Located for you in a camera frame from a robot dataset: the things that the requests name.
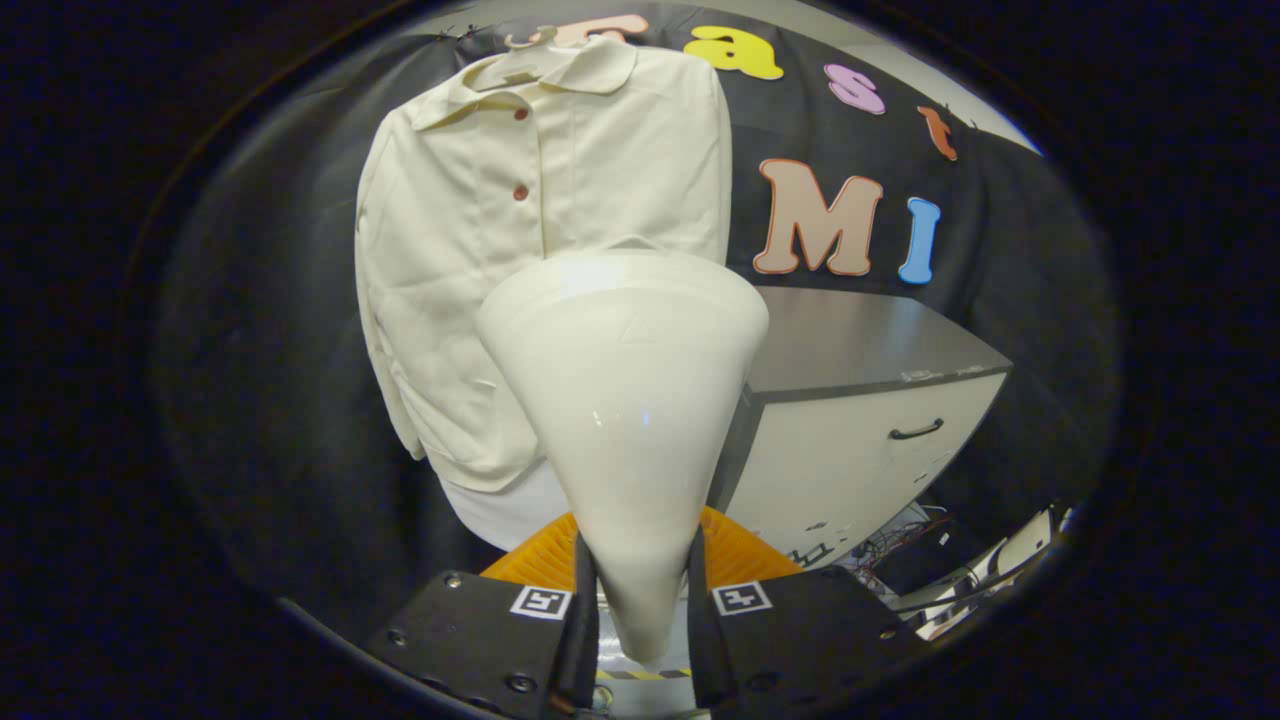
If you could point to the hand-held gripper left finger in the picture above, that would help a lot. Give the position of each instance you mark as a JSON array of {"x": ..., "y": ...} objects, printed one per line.
[{"x": 585, "y": 650}]

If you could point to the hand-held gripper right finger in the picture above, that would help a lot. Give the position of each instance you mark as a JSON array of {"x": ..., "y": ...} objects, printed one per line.
[{"x": 702, "y": 650}]

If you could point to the cream button-up shirt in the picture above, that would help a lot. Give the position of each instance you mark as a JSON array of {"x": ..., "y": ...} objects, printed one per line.
[{"x": 450, "y": 250}]

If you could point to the plain white cloth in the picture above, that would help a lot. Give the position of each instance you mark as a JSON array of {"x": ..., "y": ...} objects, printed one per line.
[{"x": 500, "y": 515}]

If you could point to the black box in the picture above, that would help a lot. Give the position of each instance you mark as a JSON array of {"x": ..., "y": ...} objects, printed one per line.
[{"x": 920, "y": 570}]

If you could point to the white cabinet with grey top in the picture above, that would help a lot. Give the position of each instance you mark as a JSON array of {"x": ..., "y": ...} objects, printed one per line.
[{"x": 860, "y": 340}]

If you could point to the black backdrop cloth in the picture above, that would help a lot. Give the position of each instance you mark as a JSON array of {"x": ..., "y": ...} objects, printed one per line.
[{"x": 270, "y": 350}]

